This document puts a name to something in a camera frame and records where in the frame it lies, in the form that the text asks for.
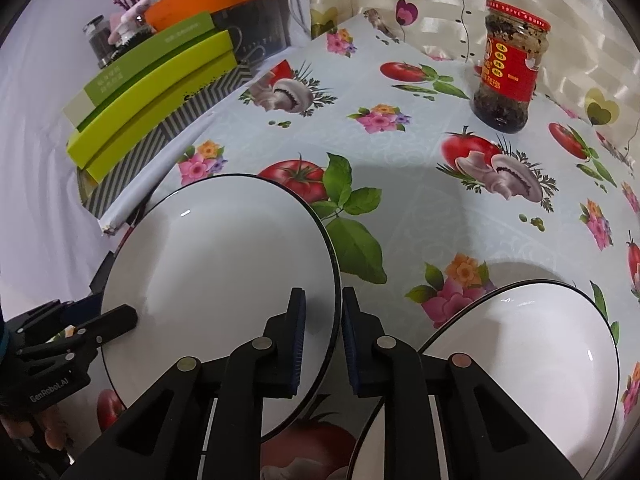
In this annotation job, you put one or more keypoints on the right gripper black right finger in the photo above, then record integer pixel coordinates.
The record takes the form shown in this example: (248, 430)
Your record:
(443, 418)

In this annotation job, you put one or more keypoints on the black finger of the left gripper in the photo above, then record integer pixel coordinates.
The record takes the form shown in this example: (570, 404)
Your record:
(105, 328)

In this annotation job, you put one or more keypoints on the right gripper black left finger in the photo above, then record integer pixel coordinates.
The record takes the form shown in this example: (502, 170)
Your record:
(203, 420)

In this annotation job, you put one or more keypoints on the white deep plate black rim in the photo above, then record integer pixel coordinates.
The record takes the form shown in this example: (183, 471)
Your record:
(551, 350)

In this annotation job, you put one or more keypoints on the left human hand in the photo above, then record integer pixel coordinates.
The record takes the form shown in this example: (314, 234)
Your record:
(20, 425)

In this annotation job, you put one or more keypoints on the striped black white box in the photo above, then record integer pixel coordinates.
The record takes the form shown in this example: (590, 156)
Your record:
(176, 110)

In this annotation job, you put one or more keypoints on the lime green flat box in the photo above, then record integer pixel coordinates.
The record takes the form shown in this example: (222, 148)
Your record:
(115, 128)

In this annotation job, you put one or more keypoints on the olive green white box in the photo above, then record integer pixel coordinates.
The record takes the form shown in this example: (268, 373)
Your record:
(130, 66)

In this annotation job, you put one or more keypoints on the vegetable print tablecloth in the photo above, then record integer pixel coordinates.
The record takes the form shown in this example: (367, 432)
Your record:
(427, 208)

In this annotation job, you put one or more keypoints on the dark glass jar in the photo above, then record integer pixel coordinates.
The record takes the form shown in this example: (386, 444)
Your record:
(97, 32)

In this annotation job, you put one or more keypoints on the red-lidded sauce jar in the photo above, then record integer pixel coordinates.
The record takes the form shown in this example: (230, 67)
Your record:
(516, 41)

